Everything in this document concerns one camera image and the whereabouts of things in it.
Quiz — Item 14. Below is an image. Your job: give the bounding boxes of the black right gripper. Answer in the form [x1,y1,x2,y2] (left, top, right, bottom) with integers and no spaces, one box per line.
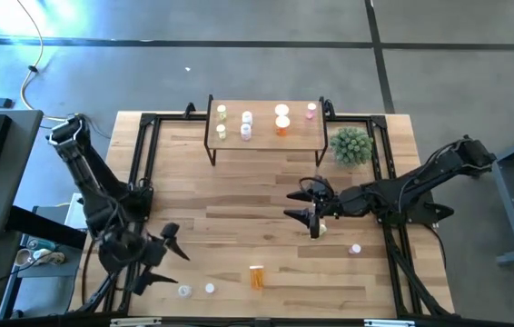
[282,181,344,241]

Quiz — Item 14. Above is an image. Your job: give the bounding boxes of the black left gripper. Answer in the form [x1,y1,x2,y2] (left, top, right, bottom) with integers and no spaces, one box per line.
[132,222,191,296]

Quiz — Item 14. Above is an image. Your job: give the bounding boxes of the wooden shelf black legs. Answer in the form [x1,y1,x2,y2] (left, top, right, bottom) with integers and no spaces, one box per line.
[203,94,331,168]

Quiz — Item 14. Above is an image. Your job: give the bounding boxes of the grey shelf board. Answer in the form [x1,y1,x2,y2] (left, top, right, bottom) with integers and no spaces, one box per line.
[15,233,84,279]

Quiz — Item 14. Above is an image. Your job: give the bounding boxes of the green artificial potted plant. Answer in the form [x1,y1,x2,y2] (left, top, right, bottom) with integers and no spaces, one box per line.
[329,125,375,171]

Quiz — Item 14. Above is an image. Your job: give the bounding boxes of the white grey gadget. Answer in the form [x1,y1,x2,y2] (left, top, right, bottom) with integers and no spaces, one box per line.
[32,248,66,267]

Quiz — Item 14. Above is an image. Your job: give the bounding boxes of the black metal beam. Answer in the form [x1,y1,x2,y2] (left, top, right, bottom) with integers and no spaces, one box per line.
[5,204,89,250]

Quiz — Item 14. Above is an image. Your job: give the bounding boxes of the teal object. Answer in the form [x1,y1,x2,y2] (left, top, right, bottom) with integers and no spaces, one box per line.
[25,238,56,251]

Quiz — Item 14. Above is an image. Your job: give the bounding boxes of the beige tape roll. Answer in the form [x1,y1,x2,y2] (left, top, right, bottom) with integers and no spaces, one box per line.
[14,248,34,267]

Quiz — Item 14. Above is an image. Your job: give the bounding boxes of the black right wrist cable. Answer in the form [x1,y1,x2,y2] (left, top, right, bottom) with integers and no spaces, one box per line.
[299,175,335,201]

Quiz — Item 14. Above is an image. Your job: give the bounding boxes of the silver metal bracket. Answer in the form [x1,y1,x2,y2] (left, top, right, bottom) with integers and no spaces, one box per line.
[363,319,416,327]
[109,317,163,327]

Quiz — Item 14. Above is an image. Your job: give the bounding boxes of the black cable bundle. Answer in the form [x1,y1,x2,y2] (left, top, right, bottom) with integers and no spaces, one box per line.
[386,224,449,317]
[79,267,131,314]

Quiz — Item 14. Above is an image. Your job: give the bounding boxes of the black aluminium table frame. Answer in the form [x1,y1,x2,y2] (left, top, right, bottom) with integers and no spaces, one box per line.
[74,111,456,319]

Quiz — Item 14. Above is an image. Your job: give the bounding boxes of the white floor cable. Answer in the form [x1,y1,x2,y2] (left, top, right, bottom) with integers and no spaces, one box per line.
[15,0,74,124]

